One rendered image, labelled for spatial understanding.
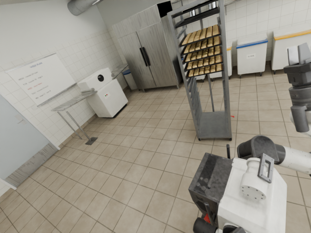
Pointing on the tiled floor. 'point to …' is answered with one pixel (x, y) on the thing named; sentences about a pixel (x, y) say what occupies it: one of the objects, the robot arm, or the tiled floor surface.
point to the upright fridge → (150, 47)
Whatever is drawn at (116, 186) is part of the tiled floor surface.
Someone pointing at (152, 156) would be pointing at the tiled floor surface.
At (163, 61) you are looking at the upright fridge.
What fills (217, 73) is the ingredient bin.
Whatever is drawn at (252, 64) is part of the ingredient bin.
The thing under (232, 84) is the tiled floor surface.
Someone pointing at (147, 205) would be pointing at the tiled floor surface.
